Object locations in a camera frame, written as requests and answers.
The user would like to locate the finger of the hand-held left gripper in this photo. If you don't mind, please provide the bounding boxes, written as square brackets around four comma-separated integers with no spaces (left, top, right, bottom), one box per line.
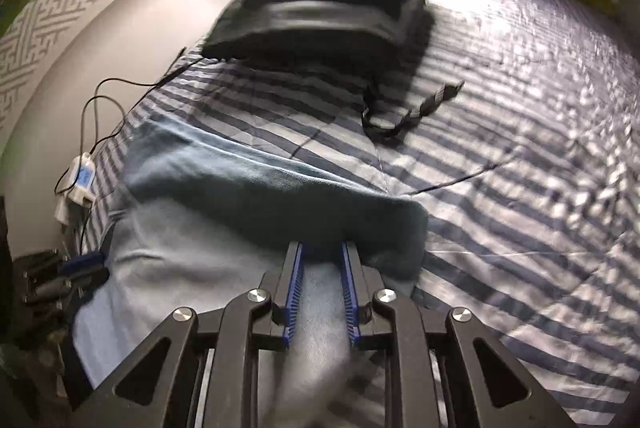
[56,251,111,291]

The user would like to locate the light blue jeans pants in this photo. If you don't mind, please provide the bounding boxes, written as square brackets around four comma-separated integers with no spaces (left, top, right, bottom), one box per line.
[72,115,431,428]

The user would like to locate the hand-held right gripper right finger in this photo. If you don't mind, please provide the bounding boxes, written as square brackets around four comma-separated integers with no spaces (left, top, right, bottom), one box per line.
[340,241,576,428]

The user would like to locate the white power adapter with cables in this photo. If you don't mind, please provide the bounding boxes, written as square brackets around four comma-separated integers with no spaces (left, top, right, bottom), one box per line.
[52,48,211,209]

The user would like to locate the folded dark and blue clothes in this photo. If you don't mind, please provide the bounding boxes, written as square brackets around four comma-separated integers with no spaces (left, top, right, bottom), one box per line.
[202,0,433,69]

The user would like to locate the white charger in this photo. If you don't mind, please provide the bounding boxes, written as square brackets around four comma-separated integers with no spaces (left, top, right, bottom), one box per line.
[54,153,98,226]

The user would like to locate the striped quilted bedspread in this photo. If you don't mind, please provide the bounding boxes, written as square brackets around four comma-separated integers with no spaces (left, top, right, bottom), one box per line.
[80,0,640,428]

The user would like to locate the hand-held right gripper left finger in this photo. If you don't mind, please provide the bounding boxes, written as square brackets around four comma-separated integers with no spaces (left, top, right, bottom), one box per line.
[70,242,306,428]

